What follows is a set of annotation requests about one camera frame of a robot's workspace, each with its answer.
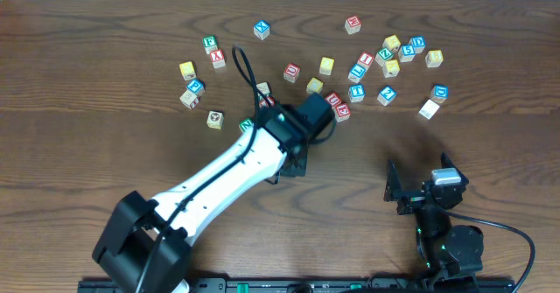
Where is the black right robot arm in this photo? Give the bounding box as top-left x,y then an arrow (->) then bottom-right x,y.
384,153 -> 484,290

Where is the red Y block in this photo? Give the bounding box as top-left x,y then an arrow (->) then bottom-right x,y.
210,49 -> 226,68

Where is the red A block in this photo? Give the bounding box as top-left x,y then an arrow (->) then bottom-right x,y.
259,96 -> 276,108

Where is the plain white block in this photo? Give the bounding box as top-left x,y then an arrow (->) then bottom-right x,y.
419,99 -> 440,120

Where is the red E block lower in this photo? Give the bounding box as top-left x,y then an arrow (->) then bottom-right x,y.
333,103 -> 351,122

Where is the yellow block below Z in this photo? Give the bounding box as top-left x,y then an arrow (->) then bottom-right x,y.
382,59 -> 400,78

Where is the red I block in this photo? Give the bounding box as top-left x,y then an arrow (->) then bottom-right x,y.
357,52 -> 375,70

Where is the red E block top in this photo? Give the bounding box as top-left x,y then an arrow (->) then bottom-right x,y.
345,16 -> 361,35

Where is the yellow 8 block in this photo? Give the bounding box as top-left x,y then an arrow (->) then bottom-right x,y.
425,50 -> 444,68

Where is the blue D block lower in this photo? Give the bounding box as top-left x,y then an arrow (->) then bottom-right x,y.
430,85 -> 449,104

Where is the blue D block upper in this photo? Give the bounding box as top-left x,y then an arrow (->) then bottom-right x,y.
409,36 -> 426,54

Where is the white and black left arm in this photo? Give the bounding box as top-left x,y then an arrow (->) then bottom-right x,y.
92,94 -> 334,292

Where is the red e block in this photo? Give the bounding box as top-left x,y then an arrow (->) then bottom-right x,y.
333,103 -> 351,122
345,16 -> 361,35

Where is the blue d block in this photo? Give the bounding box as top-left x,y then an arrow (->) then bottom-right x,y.
409,36 -> 426,54
430,85 -> 449,104

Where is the green N block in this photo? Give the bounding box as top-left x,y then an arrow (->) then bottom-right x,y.
239,118 -> 254,133

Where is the red U block upper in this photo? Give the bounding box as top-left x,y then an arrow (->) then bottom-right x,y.
283,63 -> 301,83

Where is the blue L block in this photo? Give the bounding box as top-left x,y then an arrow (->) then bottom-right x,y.
348,64 -> 367,83

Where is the green Z block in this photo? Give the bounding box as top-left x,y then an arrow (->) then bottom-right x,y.
375,47 -> 394,66

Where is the green F block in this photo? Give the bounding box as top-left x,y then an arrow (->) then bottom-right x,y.
202,35 -> 218,54

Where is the yellow block lower middle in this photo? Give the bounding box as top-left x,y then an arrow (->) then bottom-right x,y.
306,77 -> 324,94

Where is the blue 5 block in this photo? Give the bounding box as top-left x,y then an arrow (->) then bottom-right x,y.
398,45 -> 416,63

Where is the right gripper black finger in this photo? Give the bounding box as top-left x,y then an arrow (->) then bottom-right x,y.
383,160 -> 402,202
440,152 -> 455,169

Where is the yellow block upper middle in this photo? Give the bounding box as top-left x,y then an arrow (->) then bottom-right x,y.
319,57 -> 334,75

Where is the beige block red side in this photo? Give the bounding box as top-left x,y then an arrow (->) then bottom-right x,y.
179,90 -> 200,109

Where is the beige block with green side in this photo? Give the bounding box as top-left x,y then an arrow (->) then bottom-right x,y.
256,82 -> 271,100

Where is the yellow block top right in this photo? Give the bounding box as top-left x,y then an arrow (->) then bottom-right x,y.
382,35 -> 401,52

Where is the blue 2 block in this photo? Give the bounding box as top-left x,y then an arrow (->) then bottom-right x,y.
377,86 -> 396,106

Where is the beige picture block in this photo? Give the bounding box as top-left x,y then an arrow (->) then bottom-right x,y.
206,111 -> 224,129

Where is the blue X block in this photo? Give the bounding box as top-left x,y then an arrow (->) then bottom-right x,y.
253,20 -> 270,40

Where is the blue P block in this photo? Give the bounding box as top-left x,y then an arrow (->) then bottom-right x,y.
186,79 -> 205,97

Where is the blue T block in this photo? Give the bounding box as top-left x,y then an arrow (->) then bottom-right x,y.
348,84 -> 366,102

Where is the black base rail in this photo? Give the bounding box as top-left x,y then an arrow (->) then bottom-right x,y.
77,276 -> 516,293

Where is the yellow block far left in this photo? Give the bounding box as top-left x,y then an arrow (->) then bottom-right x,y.
179,61 -> 197,80

